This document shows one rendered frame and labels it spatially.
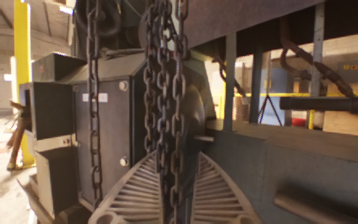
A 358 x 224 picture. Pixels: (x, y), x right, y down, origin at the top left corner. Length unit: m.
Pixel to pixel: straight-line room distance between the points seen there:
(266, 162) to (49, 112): 0.64
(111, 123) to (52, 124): 0.16
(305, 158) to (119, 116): 0.51
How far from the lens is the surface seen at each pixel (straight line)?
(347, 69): 5.23
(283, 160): 0.55
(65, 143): 0.52
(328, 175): 0.55
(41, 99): 0.41
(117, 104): 0.27
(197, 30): 0.85
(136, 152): 0.27
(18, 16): 2.21
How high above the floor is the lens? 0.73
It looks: 5 degrees down
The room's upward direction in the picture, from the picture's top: 1 degrees clockwise
